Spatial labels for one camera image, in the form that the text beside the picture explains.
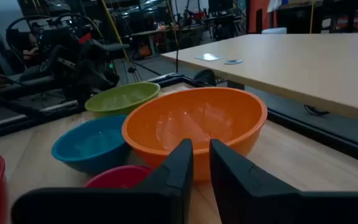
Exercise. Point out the person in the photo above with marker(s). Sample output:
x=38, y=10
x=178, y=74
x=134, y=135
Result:
x=31, y=46

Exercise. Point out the orange cabinet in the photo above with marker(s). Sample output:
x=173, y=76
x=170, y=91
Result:
x=258, y=15

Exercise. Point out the black table frame rail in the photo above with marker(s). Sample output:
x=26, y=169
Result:
x=322, y=133

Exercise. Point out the clear plastic card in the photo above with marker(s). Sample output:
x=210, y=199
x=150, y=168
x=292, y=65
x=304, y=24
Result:
x=208, y=57

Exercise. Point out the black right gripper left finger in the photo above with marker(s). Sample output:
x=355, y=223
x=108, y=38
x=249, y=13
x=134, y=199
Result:
x=166, y=199

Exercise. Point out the light wooden side table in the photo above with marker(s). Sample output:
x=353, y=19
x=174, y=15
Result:
x=291, y=62

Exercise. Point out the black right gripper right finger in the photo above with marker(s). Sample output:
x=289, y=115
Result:
x=247, y=196

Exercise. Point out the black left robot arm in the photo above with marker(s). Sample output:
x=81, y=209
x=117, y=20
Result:
x=73, y=62

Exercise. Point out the large orange plastic bowl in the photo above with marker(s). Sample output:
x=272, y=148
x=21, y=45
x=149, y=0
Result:
x=197, y=105

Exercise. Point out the small grey disc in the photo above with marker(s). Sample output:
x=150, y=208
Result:
x=233, y=62

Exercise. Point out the green plastic bowl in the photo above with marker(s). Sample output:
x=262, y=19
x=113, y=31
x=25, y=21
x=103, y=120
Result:
x=120, y=97

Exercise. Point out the small pink plastic bowl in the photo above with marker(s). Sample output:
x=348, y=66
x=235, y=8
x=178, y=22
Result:
x=120, y=177

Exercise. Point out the blue plastic bowl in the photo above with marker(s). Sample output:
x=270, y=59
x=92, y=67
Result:
x=89, y=143

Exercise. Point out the white bin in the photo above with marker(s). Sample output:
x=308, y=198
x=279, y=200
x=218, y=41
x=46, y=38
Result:
x=274, y=30

